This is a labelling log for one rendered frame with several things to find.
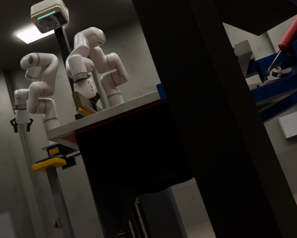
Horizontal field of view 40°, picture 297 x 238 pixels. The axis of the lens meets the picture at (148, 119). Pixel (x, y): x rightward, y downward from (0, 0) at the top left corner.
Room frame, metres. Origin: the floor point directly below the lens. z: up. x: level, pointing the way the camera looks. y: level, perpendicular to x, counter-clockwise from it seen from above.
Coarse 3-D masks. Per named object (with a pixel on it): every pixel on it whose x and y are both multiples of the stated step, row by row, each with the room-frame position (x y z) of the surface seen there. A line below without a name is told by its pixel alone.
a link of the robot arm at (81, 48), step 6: (78, 42) 2.01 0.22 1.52; (84, 42) 2.01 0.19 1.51; (78, 48) 1.99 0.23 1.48; (84, 48) 2.00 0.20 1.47; (72, 54) 1.99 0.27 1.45; (84, 54) 2.02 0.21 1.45; (66, 60) 1.96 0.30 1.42; (66, 66) 1.94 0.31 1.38; (66, 72) 1.94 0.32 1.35; (72, 78) 1.96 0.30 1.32
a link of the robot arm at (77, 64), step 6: (78, 54) 1.85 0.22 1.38; (72, 60) 1.84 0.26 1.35; (78, 60) 1.84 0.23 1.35; (84, 60) 1.88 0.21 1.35; (90, 60) 1.93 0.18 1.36; (72, 66) 1.84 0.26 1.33; (78, 66) 1.84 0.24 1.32; (84, 66) 1.86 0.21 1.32; (90, 66) 1.92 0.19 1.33; (72, 72) 1.85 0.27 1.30; (78, 72) 1.84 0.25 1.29; (84, 72) 1.85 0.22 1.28
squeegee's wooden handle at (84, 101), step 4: (76, 92) 1.67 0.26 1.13; (72, 96) 1.68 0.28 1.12; (76, 96) 1.67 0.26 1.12; (80, 96) 1.69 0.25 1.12; (84, 96) 1.76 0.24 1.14; (76, 100) 1.67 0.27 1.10; (80, 100) 1.67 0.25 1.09; (84, 100) 1.74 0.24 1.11; (88, 100) 1.82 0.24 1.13; (76, 104) 1.68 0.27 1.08; (80, 104) 1.67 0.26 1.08; (84, 104) 1.72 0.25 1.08; (88, 104) 1.80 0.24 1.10; (76, 108) 1.68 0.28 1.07; (92, 108) 1.85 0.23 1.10; (100, 108) 2.03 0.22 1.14
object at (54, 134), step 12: (144, 96) 1.56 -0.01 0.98; (156, 96) 1.55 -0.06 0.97; (108, 108) 1.57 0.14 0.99; (120, 108) 1.57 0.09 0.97; (132, 108) 1.56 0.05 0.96; (84, 120) 1.58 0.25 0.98; (96, 120) 1.58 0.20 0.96; (48, 132) 1.59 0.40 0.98; (60, 132) 1.59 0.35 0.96; (72, 132) 1.61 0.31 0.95; (72, 144) 1.81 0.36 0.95
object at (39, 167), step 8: (48, 160) 1.95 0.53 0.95; (56, 160) 1.95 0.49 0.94; (64, 160) 2.06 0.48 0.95; (40, 168) 1.96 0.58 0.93; (48, 168) 2.00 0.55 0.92; (48, 176) 2.00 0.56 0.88; (56, 176) 2.01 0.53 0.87; (56, 184) 2.00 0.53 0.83; (56, 192) 2.00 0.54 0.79; (56, 200) 2.00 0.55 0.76; (64, 200) 2.03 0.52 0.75; (56, 208) 2.00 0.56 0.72; (64, 208) 2.00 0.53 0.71; (64, 216) 2.00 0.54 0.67; (64, 224) 2.00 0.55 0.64; (64, 232) 2.00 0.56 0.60; (72, 232) 2.02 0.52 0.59
